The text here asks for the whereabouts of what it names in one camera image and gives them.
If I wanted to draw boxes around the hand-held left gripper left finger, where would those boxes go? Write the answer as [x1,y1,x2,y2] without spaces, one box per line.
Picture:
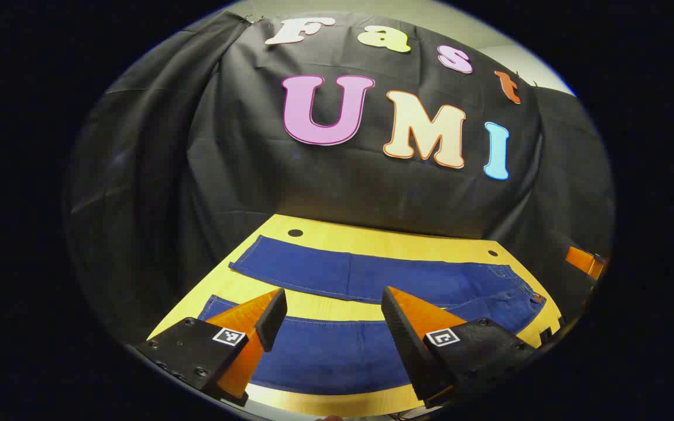
[132,288,288,407]

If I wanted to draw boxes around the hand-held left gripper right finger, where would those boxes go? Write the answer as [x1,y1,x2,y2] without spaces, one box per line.
[381,287,539,410]

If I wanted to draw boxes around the blue denim jeans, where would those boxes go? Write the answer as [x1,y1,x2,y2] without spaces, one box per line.
[197,235,548,396]

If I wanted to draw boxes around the black backdrop cloth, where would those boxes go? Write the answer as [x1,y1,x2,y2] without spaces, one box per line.
[63,11,615,346]

